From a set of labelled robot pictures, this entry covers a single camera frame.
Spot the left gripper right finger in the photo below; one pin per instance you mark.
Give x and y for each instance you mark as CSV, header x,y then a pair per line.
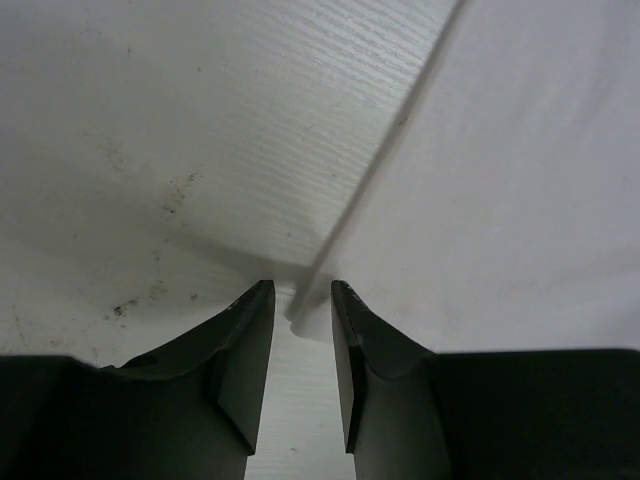
x,y
411,413

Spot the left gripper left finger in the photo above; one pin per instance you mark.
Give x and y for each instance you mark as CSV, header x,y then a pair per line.
x,y
189,409

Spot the white tank top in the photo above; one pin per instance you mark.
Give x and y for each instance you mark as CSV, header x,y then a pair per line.
x,y
503,210

